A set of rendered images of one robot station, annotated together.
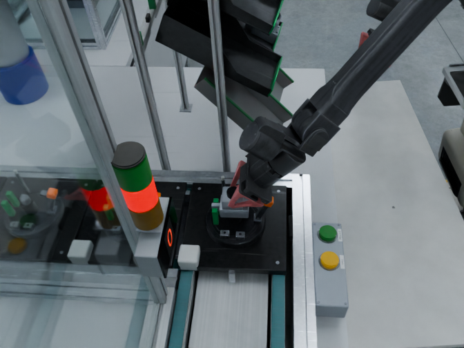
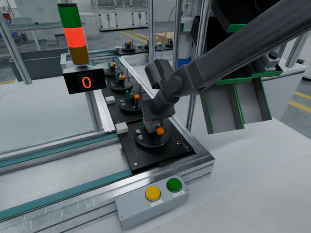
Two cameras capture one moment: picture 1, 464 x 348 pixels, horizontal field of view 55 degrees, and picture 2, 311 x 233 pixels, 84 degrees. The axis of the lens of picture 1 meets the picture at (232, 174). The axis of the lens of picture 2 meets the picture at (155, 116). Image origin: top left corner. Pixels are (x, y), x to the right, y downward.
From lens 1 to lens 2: 71 cm
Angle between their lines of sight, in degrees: 45
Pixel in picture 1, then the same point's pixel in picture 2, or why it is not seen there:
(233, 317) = (101, 164)
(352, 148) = (278, 190)
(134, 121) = not seen: hidden behind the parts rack
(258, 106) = (227, 107)
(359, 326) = not seen: outside the picture
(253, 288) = (122, 166)
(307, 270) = (139, 183)
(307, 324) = (98, 197)
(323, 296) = (122, 199)
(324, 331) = (115, 224)
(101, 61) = not seen: hidden behind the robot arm
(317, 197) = (214, 182)
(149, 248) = (67, 70)
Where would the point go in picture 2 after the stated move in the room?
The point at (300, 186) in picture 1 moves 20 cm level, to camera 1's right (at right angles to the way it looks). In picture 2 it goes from (202, 158) to (253, 206)
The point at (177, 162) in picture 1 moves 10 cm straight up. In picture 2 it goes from (184, 117) to (186, 102)
